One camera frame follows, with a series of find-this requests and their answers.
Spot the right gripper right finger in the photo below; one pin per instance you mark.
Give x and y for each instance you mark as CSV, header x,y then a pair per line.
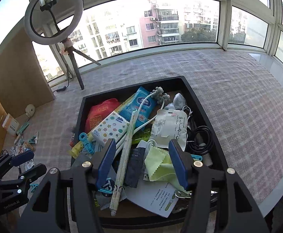
x,y
182,163

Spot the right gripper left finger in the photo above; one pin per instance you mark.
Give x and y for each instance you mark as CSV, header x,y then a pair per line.
x,y
102,161

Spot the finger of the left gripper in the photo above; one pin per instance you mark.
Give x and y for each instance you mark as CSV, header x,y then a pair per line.
x,y
22,158
34,173

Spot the yellow-green cleaning cloth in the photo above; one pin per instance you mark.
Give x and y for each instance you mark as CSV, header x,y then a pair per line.
x,y
159,168

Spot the blue plastic clip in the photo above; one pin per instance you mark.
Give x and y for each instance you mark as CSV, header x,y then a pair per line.
x,y
87,145

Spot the orange white tissue pack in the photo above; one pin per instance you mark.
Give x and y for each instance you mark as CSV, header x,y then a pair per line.
x,y
11,125

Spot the dark navy packet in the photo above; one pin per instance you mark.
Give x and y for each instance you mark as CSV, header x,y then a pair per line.
x,y
134,167

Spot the wrapped chopsticks sleeve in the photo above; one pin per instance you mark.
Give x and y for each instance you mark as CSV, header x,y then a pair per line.
x,y
123,165

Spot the dotted white tissue pack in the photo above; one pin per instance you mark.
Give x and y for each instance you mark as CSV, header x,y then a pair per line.
x,y
114,126

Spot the white face mask pouch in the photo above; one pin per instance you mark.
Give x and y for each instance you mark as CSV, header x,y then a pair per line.
x,y
170,124

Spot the white printed paper sheet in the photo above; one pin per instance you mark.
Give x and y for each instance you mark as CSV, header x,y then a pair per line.
x,y
156,197

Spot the white round device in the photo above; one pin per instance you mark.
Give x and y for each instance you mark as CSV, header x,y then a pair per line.
x,y
30,110

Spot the red packet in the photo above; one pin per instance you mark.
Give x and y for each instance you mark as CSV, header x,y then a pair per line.
x,y
98,112

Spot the grey fuzzy toy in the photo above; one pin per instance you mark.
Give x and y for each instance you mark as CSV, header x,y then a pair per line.
x,y
159,96

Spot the wooden cabinet panel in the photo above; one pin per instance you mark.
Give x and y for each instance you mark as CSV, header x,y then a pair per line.
x,y
21,78

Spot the blue wet wipes pack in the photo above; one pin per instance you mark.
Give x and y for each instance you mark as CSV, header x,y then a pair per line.
x,y
146,109

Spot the black tripod stand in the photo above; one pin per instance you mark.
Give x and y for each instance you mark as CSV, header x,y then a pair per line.
x,y
68,44

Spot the white ring light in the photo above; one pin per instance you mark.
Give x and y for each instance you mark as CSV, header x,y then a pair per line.
x,y
39,12

